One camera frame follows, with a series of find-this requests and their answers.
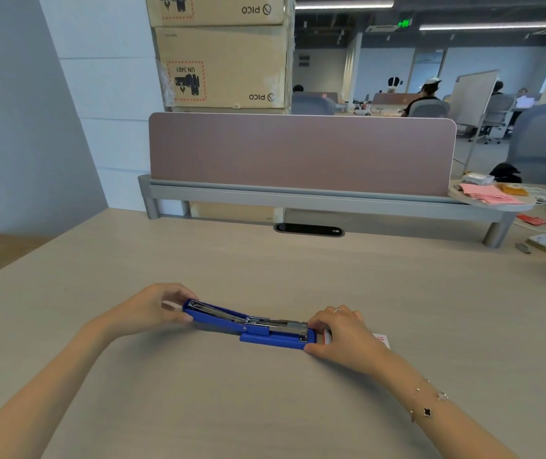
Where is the person's left hand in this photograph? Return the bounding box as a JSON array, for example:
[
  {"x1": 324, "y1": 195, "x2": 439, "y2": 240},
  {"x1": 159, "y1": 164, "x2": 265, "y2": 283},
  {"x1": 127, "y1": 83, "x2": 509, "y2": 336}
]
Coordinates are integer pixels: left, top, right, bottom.
[{"x1": 105, "y1": 283, "x2": 201, "y2": 338}]

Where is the person's right hand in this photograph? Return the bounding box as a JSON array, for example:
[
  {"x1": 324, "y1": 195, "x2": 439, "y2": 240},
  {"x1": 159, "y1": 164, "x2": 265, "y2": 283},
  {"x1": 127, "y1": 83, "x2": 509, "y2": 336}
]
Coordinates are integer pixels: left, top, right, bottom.
[{"x1": 304, "y1": 305, "x2": 392, "y2": 378}]

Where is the blue stapler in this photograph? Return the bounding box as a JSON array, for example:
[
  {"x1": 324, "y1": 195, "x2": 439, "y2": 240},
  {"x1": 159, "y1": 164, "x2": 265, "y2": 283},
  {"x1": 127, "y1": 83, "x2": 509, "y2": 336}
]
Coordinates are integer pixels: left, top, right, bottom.
[{"x1": 182, "y1": 298, "x2": 317, "y2": 352}]

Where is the person's left forearm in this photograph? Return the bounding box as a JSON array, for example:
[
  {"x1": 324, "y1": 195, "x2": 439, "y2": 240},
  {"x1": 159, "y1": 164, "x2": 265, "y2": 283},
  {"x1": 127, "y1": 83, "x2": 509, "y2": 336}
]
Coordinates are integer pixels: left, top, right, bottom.
[{"x1": 0, "y1": 310, "x2": 122, "y2": 459}]

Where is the person's right forearm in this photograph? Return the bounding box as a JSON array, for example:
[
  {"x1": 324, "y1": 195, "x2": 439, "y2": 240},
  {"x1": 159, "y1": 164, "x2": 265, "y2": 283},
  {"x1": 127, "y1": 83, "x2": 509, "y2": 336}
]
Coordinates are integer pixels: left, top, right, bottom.
[{"x1": 363, "y1": 347, "x2": 520, "y2": 459}]

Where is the red and white staple box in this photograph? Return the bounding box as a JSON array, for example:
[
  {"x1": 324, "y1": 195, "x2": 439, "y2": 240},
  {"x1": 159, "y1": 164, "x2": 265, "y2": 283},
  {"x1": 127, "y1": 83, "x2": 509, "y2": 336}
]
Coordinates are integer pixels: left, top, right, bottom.
[{"x1": 323, "y1": 330, "x2": 392, "y2": 350}]

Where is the grey desk shelf riser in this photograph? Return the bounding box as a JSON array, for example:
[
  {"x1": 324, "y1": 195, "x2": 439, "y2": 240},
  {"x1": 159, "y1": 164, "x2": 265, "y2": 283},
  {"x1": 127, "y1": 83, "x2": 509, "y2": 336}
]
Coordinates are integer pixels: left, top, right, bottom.
[{"x1": 138, "y1": 174, "x2": 537, "y2": 249}]

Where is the pink desk divider panel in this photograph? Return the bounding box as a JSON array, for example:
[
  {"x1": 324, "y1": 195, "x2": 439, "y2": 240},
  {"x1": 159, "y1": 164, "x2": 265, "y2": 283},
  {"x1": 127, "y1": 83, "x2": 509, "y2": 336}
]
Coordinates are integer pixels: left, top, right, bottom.
[{"x1": 148, "y1": 113, "x2": 457, "y2": 196}]

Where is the pile of pink papers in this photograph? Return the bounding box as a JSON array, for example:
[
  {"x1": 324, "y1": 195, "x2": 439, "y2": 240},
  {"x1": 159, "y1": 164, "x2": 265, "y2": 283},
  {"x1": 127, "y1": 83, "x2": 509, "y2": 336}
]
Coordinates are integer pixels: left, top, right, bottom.
[{"x1": 458, "y1": 182, "x2": 527, "y2": 206}]

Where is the grey-blue office chair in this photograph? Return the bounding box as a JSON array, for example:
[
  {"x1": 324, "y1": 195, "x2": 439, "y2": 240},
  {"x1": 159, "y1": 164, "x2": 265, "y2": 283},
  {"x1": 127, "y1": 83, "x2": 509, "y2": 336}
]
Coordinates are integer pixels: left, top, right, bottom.
[
  {"x1": 291, "y1": 92, "x2": 337, "y2": 116},
  {"x1": 409, "y1": 98, "x2": 451, "y2": 119},
  {"x1": 506, "y1": 102, "x2": 546, "y2": 185},
  {"x1": 482, "y1": 94, "x2": 516, "y2": 145}
]

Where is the brown cardboard box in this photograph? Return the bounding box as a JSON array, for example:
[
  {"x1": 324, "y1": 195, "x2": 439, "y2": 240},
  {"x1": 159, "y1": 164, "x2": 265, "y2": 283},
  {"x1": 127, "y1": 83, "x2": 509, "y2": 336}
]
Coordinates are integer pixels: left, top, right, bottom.
[
  {"x1": 144, "y1": 0, "x2": 288, "y2": 28},
  {"x1": 153, "y1": 25, "x2": 290, "y2": 111}
]

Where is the black bag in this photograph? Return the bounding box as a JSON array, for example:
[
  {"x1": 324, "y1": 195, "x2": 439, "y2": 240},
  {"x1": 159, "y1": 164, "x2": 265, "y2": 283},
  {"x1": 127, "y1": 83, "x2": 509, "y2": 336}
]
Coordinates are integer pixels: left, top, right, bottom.
[{"x1": 489, "y1": 163, "x2": 522, "y2": 183}]

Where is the white rolling whiteboard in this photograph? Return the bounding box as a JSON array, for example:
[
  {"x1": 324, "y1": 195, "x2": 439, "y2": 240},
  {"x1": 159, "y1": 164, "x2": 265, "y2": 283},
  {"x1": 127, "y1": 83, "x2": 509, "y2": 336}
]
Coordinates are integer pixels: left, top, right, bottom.
[{"x1": 447, "y1": 69, "x2": 501, "y2": 145}]

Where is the long ceiling light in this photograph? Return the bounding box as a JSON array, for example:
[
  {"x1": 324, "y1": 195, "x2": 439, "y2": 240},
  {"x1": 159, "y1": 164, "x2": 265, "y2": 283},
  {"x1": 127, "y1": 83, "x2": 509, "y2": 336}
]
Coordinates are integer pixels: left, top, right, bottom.
[
  {"x1": 295, "y1": 0, "x2": 394, "y2": 10},
  {"x1": 418, "y1": 21, "x2": 546, "y2": 32}
]

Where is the black desk cable grommet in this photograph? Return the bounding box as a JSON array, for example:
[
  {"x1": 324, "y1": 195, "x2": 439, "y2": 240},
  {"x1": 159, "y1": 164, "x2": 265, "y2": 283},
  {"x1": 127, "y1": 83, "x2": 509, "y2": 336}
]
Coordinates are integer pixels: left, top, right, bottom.
[{"x1": 275, "y1": 223, "x2": 346, "y2": 238}]

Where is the thin chain bracelet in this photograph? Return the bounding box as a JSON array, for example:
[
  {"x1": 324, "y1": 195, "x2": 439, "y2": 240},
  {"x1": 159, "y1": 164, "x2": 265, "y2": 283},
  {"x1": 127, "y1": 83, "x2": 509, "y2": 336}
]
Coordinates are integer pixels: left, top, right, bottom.
[{"x1": 409, "y1": 379, "x2": 450, "y2": 423}]

